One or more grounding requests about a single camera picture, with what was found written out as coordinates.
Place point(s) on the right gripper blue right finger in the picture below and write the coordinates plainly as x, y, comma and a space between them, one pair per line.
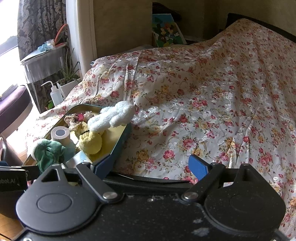
207, 175

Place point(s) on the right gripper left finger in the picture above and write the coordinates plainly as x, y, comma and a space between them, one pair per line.
92, 176

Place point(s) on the yellow fluffy sock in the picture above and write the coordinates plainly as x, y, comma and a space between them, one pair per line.
89, 142

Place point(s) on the green white plush toy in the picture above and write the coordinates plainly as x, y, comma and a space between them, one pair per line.
47, 152

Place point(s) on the white tape roll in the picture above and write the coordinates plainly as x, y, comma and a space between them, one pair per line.
61, 134

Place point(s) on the cream lace scrunchie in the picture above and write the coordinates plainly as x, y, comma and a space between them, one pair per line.
75, 121

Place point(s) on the gold metal tin tray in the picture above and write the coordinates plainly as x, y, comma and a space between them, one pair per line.
113, 139

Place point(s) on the purple stool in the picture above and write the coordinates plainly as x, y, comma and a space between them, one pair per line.
14, 105

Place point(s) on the floral bed cover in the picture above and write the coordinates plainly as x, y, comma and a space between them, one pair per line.
229, 100

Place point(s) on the white squeeze bottle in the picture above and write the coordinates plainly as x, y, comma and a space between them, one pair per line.
55, 93

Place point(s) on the potted green plant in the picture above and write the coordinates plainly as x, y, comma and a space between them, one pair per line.
70, 74

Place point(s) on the grey side table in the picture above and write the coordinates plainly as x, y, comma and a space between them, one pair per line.
40, 68

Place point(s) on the colourful picture book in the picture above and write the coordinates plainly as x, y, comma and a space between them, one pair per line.
165, 31

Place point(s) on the patterned curtain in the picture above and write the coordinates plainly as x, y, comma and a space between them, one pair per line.
38, 21

